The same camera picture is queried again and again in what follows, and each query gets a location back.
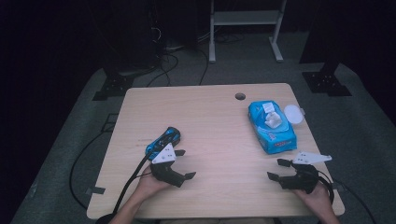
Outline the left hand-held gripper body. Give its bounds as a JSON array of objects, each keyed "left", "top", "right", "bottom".
[{"left": 149, "top": 143, "right": 188, "bottom": 189}]

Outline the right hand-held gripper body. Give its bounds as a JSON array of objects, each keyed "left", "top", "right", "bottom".
[{"left": 278, "top": 151, "right": 332, "bottom": 195}]

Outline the blue toy car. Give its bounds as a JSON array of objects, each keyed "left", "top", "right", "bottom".
[{"left": 145, "top": 126, "right": 182, "bottom": 161}]

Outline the blue wet wipe pack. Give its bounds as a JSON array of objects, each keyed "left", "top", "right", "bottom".
[{"left": 247, "top": 100, "right": 306, "bottom": 155}]

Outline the person's left hand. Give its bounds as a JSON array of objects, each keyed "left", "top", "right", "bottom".
[{"left": 135, "top": 164, "right": 173, "bottom": 201}]

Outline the person's right hand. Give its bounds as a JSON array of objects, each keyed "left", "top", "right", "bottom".
[{"left": 293, "top": 181, "right": 332, "bottom": 213}]

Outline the black stand base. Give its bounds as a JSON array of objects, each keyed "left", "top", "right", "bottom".
[
  {"left": 92, "top": 73, "right": 134, "bottom": 102},
  {"left": 302, "top": 61, "right": 353, "bottom": 97}
]

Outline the white metal stand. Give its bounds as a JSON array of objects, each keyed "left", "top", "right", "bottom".
[{"left": 208, "top": 0, "right": 288, "bottom": 64}]

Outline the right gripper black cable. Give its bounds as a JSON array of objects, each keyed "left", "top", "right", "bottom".
[{"left": 311, "top": 169, "right": 336, "bottom": 205}]

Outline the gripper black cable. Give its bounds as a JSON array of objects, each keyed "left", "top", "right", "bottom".
[
  {"left": 111, "top": 150, "right": 157, "bottom": 218},
  {"left": 311, "top": 169, "right": 336, "bottom": 205}
]

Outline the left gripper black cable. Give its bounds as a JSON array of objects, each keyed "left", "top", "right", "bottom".
[{"left": 111, "top": 150, "right": 157, "bottom": 218}]

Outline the black floor cable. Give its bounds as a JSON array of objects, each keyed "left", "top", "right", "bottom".
[
  {"left": 198, "top": 48, "right": 210, "bottom": 87},
  {"left": 337, "top": 183, "right": 378, "bottom": 224},
  {"left": 68, "top": 130, "right": 108, "bottom": 210},
  {"left": 146, "top": 52, "right": 180, "bottom": 88}
]

